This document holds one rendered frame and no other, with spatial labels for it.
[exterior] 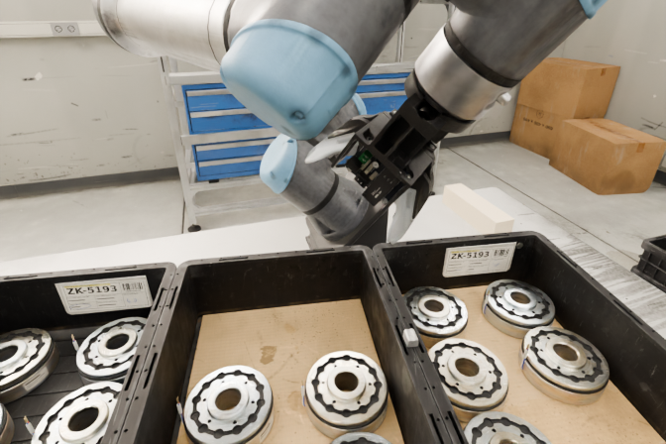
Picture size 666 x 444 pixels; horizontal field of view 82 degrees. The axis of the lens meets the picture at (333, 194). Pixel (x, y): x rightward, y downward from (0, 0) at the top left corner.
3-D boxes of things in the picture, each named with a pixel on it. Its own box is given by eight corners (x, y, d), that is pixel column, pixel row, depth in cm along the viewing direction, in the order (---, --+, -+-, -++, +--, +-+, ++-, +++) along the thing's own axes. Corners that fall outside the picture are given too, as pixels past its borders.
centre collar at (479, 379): (441, 355, 52) (441, 352, 51) (476, 352, 52) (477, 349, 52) (455, 388, 47) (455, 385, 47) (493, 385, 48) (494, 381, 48)
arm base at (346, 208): (314, 220, 99) (285, 199, 94) (355, 177, 97) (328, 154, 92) (331, 253, 86) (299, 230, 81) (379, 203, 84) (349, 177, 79)
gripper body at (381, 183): (325, 167, 39) (389, 79, 31) (365, 136, 45) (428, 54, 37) (380, 220, 39) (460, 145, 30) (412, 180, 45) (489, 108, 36)
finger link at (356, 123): (322, 125, 45) (388, 113, 39) (330, 120, 46) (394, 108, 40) (335, 162, 47) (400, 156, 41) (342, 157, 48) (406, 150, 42)
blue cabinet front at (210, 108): (197, 180, 230) (181, 84, 205) (314, 166, 249) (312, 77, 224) (197, 182, 228) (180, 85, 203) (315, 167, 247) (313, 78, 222)
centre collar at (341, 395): (323, 371, 50) (322, 368, 49) (360, 364, 51) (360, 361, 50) (331, 406, 45) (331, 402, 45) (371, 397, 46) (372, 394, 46)
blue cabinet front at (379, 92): (326, 165, 251) (325, 76, 226) (424, 153, 271) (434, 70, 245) (327, 166, 249) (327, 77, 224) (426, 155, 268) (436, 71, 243)
